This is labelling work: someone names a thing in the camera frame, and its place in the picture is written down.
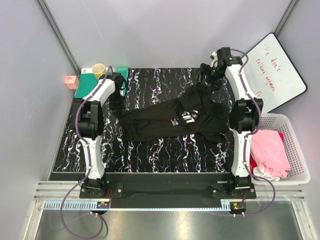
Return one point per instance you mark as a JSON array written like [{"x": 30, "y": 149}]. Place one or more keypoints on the white plastic laundry basket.
[{"x": 276, "y": 150}]

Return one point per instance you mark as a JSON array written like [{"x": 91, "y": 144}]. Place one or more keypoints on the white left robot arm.
[{"x": 89, "y": 126}]

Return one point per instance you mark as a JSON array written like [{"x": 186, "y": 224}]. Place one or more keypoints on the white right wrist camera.
[{"x": 214, "y": 58}]

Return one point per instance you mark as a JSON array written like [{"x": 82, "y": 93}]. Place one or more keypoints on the green book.
[{"x": 87, "y": 81}]

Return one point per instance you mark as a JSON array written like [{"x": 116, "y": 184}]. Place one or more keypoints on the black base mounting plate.
[{"x": 164, "y": 190}]

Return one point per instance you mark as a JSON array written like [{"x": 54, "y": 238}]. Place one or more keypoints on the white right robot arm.
[{"x": 244, "y": 121}]

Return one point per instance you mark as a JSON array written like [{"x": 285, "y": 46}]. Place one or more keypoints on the pink cube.
[{"x": 72, "y": 82}]

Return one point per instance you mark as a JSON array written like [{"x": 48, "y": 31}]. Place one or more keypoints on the black t shirt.
[{"x": 194, "y": 112}]

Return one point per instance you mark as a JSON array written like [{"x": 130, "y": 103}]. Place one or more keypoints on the whiteboard with red writing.
[{"x": 271, "y": 74}]

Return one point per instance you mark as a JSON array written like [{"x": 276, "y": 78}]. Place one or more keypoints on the white t shirt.
[{"x": 261, "y": 173}]

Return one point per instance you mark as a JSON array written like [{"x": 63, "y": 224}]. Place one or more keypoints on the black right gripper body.
[{"x": 206, "y": 72}]

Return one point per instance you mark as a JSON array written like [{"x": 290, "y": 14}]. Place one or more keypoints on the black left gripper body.
[{"x": 115, "y": 103}]

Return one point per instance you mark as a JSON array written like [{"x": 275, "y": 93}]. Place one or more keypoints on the yellow cup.
[{"x": 98, "y": 70}]

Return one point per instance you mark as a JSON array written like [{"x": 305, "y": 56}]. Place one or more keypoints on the pink t shirt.
[{"x": 271, "y": 155}]

